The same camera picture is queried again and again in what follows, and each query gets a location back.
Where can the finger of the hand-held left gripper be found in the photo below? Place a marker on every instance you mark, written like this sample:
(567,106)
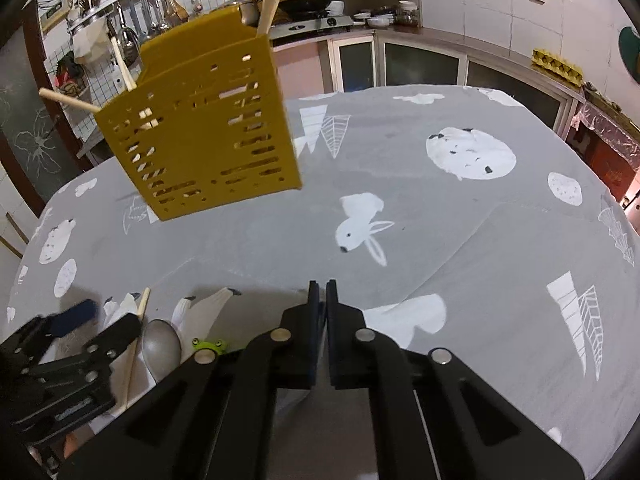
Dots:
(115,335)
(75,316)

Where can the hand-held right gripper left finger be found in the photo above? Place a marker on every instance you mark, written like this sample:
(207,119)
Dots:
(300,340)

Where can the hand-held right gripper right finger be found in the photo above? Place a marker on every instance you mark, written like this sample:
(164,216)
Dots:
(350,345)

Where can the metal spoon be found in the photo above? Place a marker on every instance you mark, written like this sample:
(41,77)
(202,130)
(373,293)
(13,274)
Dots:
(160,347)

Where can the yellow perforated utensil holder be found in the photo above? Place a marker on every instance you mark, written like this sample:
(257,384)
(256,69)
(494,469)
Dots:
(210,125)

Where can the row of hanging kitchen utensils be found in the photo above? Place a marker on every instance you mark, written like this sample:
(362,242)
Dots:
(155,15)

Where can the grey printed tablecloth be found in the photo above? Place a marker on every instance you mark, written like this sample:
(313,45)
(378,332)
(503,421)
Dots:
(450,260)

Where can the brown glass panel door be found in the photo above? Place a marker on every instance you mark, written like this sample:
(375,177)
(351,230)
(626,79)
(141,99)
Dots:
(25,125)

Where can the red hanging bundle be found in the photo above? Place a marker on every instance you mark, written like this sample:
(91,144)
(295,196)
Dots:
(67,72)

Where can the white hanging cloth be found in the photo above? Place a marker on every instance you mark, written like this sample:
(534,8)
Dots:
(90,42)

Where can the gas stove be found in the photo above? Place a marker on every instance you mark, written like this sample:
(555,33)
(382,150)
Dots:
(310,25)

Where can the steel kitchen counter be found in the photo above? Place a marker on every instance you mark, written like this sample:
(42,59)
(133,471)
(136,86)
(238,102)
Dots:
(450,40)

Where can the white ceramic bowl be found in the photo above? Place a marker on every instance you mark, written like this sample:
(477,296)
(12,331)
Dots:
(378,21)

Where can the steel cooking pot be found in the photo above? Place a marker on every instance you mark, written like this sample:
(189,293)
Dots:
(250,12)

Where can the white mug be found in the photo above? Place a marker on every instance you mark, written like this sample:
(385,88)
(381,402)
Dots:
(336,8)

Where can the glass jar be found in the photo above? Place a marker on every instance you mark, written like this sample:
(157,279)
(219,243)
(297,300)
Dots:
(407,14)

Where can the black wok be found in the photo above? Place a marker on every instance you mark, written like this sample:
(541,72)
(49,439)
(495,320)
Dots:
(305,4)

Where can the lace-covered side table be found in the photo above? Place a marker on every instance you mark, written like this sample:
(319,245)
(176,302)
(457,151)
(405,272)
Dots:
(615,135)

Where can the yellow egg carton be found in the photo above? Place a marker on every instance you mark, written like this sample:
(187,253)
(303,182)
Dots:
(555,62)

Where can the white wall meter box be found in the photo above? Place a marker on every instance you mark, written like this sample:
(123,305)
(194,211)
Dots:
(52,12)

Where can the green round wall plaque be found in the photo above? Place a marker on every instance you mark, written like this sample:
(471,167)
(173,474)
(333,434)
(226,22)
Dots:
(631,50)

